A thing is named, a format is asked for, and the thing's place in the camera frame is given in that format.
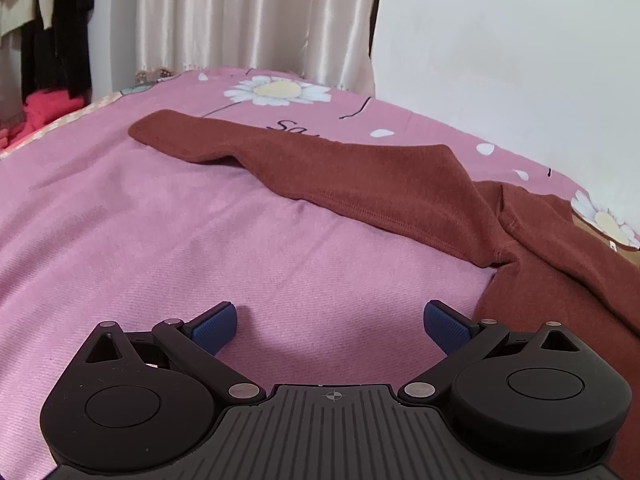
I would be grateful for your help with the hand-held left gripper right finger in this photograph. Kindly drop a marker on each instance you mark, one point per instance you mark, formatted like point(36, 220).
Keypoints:
point(445, 330)

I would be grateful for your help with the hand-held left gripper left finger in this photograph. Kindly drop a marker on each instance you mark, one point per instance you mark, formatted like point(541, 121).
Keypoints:
point(215, 327)

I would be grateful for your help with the brown knit sweater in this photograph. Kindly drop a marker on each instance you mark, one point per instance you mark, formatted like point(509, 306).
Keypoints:
point(390, 185)

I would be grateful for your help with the pink daisy print bed sheet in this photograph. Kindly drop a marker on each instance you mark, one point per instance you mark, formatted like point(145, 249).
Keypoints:
point(150, 235)

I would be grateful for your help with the red cloth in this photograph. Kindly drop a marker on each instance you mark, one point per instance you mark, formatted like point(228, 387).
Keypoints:
point(45, 110)

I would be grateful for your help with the cream floral satin curtain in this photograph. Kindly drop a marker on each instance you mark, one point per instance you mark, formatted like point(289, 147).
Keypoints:
point(250, 15)

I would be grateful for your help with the black hanging garment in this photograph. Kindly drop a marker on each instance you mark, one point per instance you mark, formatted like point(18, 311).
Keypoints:
point(60, 45)

